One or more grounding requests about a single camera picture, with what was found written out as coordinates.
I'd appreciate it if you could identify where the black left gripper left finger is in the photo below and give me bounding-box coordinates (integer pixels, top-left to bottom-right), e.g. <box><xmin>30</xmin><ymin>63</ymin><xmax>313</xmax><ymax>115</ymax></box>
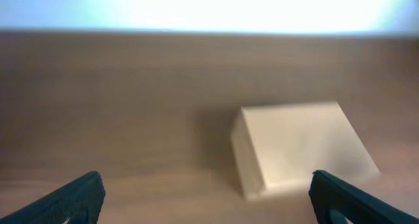
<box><xmin>1</xmin><ymin>171</ymin><xmax>105</xmax><ymax>224</ymax></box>

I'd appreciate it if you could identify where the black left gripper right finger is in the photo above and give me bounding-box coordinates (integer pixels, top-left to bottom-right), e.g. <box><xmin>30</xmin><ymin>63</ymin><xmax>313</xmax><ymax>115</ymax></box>
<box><xmin>308</xmin><ymin>170</ymin><xmax>418</xmax><ymax>224</ymax></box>

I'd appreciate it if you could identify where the brown cardboard box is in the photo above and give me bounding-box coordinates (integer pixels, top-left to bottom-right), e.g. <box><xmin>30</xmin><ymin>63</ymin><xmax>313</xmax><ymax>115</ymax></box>
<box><xmin>230</xmin><ymin>102</ymin><xmax>380</xmax><ymax>201</ymax></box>

